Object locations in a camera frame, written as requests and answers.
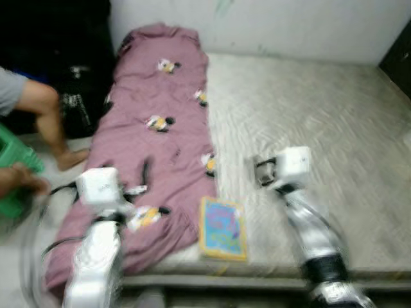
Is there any colourful yellow-edged book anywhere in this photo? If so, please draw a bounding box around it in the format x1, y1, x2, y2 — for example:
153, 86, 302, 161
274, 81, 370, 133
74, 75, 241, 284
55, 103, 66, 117
197, 195, 249, 262

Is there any green plastic stool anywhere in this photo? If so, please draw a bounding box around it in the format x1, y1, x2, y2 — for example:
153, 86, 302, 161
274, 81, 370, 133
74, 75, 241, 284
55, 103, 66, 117
0, 121, 46, 223

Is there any person bare hand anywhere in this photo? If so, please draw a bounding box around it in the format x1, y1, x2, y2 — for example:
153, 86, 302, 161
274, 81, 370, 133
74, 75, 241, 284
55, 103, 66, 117
0, 163, 49, 199

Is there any pink cartoon blanket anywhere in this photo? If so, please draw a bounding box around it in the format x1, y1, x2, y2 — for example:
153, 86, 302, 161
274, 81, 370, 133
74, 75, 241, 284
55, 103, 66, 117
43, 23, 216, 300

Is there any white dotted mattress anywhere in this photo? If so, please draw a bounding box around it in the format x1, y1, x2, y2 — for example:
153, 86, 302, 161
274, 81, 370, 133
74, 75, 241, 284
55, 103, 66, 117
119, 51, 411, 287

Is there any person in grey shorts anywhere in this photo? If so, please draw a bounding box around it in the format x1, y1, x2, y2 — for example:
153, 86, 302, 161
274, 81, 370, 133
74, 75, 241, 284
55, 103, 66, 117
0, 64, 91, 173

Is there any dark tufted headboard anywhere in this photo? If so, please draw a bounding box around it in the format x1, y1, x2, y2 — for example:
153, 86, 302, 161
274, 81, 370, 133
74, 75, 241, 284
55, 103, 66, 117
378, 22, 411, 98

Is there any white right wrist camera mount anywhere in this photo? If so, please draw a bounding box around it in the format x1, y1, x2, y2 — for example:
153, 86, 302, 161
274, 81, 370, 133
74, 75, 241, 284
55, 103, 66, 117
272, 146, 314, 191

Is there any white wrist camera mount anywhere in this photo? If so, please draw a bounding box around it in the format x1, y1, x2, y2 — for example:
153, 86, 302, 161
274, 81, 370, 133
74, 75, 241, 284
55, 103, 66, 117
75, 166, 123, 210
272, 146, 314, 191

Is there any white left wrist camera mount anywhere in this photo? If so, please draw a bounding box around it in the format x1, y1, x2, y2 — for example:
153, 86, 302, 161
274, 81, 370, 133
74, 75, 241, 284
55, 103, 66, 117
75, 166, 123, 210

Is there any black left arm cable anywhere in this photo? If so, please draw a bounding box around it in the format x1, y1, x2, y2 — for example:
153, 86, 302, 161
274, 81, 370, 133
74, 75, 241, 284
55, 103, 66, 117
21, 182, 82, 308

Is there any dark bed frame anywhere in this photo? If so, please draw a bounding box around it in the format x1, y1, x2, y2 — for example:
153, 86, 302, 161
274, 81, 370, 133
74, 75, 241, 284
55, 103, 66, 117
122, 275, 411, 308

